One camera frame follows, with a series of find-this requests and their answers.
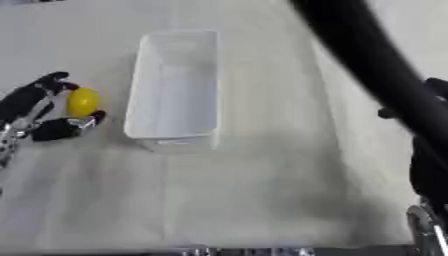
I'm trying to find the white open plastic box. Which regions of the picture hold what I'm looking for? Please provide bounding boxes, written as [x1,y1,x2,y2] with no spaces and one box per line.
[122,29,223,154]

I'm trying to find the thick black cable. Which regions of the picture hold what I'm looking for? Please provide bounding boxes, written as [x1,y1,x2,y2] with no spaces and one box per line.
[287,0,448,148]

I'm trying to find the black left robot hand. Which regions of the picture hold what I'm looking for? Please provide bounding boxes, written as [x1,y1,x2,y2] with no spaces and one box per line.
[0,71,109,143]

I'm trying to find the yellow toy lemon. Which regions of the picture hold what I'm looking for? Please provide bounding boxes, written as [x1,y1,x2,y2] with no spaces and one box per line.
[64,87,102,119]

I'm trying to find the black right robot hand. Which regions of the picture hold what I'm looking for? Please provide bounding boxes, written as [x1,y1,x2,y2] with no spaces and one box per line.
[376,77,448,214]

